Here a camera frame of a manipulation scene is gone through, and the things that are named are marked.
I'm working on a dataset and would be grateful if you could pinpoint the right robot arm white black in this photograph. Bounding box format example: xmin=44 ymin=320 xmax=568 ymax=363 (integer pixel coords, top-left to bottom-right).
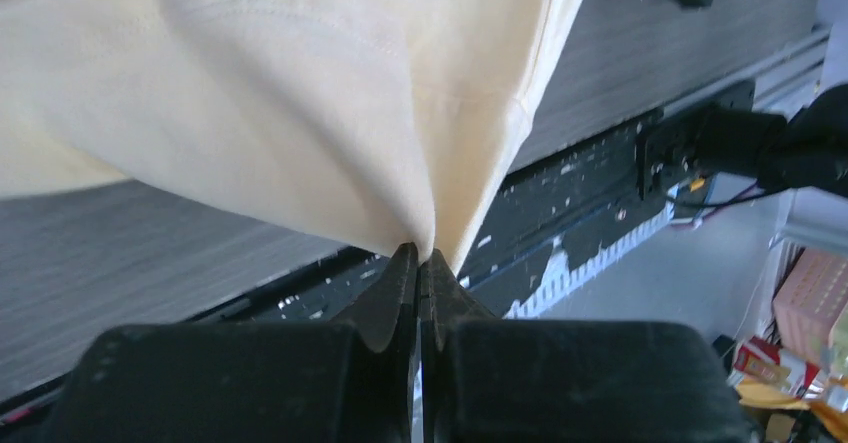
xmin=636 ymin=80 xmax=847 ymax=199

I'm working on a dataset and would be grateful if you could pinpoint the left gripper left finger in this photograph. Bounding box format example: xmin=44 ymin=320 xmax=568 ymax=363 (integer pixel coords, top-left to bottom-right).
xmin=41 ymin=244 xmax=418 ymax=442

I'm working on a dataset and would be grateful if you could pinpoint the peach cloth garment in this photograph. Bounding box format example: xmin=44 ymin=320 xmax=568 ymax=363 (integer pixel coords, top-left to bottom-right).
xmin=1 ymin=0 xmax=583 ymax=270

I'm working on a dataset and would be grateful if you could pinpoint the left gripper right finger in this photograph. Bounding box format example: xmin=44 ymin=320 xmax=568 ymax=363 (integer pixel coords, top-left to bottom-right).
xmin=419 ymin=253 xmax=753 ymax=442

